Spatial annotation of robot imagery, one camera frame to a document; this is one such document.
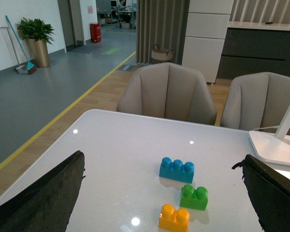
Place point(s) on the potted green plant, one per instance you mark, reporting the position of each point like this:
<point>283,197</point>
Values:
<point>38,34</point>

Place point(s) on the grey dustpan with handle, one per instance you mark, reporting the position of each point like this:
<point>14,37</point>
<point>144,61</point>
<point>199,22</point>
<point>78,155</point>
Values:
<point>20,69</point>

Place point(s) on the white drawer cabinet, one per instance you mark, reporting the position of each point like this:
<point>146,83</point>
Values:
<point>206,30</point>

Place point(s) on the red trash bin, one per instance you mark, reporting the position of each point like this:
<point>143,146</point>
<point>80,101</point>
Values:
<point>95,32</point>

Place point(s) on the beige chair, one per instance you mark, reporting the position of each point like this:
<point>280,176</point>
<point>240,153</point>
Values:
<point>256,102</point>
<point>170,91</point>

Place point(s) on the blue three-stud toy block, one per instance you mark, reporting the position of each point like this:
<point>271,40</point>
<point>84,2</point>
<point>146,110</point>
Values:
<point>177,170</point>

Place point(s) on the dark grey counter cabinet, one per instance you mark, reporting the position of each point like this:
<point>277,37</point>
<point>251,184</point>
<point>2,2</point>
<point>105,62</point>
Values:
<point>255,48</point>

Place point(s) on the white desk lamp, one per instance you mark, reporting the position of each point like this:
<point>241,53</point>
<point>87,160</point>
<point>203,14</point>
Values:
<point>273,148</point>

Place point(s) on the beige right chair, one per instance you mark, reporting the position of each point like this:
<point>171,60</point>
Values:
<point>256,102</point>

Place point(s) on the yellow two-stud toy block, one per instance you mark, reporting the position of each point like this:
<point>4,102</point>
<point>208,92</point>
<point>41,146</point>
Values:
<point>174,220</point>

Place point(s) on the green two-stud toy block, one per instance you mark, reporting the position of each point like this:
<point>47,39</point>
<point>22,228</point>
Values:
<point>192,198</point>

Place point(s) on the grey ribbed curtain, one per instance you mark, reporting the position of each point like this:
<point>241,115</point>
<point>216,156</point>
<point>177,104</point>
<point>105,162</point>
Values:
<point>161,22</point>

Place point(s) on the seated person in background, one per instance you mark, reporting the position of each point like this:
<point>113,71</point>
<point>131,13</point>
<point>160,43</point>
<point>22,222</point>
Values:
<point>122,7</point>

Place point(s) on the woven basket with handles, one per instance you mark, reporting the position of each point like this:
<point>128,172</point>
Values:
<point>161,55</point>

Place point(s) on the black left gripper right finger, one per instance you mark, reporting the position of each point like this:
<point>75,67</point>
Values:
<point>269,193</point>

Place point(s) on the beige left chair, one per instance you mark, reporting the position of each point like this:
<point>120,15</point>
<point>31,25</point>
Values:
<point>170,91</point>

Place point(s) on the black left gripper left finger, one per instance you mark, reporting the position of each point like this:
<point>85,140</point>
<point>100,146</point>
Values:
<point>47,204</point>

